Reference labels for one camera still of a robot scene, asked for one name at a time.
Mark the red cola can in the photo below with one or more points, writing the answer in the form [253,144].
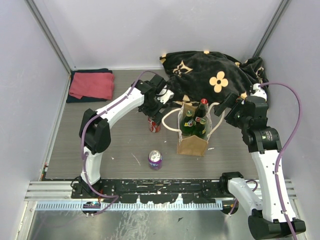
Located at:
[153,127]

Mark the black mounting base rail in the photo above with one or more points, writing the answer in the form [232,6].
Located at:
[156,191]

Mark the black floral fleece blanket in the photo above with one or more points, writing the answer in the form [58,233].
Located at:
[211,75]

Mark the pink folded cloth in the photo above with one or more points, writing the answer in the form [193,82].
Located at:
[98,85]

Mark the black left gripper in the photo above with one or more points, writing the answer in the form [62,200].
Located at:
[156,116]

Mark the purple soda can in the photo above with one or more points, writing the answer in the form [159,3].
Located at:
[155,159]

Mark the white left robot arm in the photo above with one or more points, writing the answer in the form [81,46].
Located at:
[95,130]

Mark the green bottle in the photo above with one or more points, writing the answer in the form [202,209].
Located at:
[200,128]
[187,123]

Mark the white slotted cable duct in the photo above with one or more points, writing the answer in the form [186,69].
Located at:
[95,206]

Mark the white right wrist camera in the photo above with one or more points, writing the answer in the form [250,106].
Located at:
[258,91]

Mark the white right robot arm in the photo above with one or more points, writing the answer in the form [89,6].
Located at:
[272,215]

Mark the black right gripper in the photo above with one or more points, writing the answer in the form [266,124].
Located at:
[229,118]

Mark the aluminium frame rail front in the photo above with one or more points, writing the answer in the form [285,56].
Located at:
[56,190]

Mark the burlap canvas cat-print bag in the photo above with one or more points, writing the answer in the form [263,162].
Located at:
[193,145]

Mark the dark teal folded cloth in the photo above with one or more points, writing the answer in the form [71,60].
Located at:
[71,99]

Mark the glass cola bottle red cap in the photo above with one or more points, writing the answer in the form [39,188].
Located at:
[201,110]

